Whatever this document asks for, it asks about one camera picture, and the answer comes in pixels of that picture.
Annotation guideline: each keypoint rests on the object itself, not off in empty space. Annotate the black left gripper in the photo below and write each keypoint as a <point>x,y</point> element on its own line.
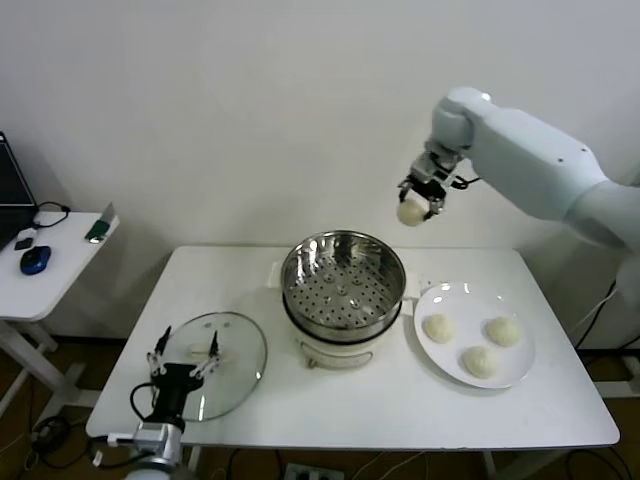
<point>172,382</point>

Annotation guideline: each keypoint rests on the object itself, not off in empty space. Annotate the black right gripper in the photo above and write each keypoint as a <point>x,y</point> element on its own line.
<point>427,189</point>

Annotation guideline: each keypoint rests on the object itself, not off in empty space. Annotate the white steamed baozi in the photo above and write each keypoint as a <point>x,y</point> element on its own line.
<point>410,212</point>
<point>480,361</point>
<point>439,330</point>
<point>504,331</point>

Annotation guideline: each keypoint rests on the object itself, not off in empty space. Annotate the round glass pot lid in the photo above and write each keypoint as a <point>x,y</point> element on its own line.
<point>240,350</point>

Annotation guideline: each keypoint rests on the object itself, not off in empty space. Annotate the pale right robot arm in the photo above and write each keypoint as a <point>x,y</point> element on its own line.
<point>525,150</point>

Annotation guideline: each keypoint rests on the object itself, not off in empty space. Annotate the perforated steel steamer basket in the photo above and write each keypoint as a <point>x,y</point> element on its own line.
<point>345,335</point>

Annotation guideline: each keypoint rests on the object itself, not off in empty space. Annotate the white round plate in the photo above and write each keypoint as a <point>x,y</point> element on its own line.
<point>465,300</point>

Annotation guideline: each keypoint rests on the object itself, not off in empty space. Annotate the white table leg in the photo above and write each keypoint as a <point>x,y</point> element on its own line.
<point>195,465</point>
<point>492,467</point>

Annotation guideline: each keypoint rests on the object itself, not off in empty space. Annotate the white side table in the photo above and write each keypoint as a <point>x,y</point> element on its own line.
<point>65,265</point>

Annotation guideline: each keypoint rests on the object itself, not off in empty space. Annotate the blue computer mouse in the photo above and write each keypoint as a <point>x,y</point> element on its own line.
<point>36,260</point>

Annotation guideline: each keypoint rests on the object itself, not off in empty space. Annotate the grey floor power strip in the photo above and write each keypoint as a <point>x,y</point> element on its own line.
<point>312,472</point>

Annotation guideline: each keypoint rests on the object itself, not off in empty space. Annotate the small black desk gadget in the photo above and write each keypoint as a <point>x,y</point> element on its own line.
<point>24,245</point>

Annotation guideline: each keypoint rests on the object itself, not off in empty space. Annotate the small white adapter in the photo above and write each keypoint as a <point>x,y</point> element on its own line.
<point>29,233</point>

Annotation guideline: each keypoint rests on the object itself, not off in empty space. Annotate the black laptop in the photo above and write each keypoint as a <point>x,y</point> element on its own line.
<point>12,190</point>

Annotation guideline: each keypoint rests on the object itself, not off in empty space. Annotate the white desk foot bar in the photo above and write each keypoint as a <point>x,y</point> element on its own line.
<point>617,390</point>

